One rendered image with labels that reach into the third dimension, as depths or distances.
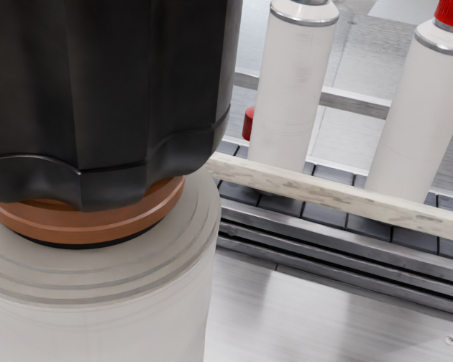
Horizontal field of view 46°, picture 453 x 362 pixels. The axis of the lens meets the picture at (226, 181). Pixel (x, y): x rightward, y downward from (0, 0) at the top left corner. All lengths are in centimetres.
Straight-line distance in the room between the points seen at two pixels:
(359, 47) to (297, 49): 55
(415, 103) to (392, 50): 55
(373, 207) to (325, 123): 27
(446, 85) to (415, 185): 9
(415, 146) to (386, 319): 13
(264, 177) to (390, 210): 10
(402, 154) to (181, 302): 30
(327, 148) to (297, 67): 25
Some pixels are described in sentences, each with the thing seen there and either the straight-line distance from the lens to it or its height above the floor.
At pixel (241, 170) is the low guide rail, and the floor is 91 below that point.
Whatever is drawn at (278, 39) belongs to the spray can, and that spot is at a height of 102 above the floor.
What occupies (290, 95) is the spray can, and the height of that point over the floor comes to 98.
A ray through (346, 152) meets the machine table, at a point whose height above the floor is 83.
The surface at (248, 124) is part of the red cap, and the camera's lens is 62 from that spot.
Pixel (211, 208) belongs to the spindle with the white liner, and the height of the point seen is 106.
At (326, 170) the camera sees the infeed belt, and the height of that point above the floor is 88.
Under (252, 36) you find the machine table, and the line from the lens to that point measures 91.
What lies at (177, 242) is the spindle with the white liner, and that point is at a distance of 15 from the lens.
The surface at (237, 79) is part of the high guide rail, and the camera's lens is 49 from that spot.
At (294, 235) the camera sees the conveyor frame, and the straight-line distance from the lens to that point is 46.
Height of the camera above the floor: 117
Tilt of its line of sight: 37 degrees down
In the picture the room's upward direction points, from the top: 7 degrees clockwise
